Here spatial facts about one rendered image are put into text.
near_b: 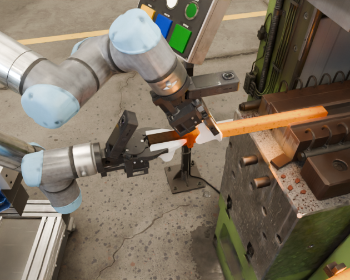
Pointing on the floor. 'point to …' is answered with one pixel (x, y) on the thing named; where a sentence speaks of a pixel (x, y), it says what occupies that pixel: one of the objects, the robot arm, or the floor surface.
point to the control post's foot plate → (176, 186)
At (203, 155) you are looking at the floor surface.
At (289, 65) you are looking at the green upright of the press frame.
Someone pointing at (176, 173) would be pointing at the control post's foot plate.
